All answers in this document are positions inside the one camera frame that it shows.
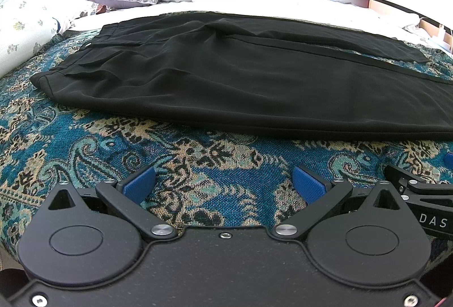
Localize black pants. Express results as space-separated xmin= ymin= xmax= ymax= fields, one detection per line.
xmin=31 ymin=12 xmax=452 ymax=140

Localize blue paisley patterned bedspread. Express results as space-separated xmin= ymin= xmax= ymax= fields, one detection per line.
xmin=1 ymin=31 xmax=452 ymax=256

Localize white bed sheet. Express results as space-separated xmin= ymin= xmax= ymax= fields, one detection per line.
xmin=70 ymin=0 xmax=431 ymax=45

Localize white floral duvet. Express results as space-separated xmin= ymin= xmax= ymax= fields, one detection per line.
xmin=1 ymin=0 xmax=77 ymax=75

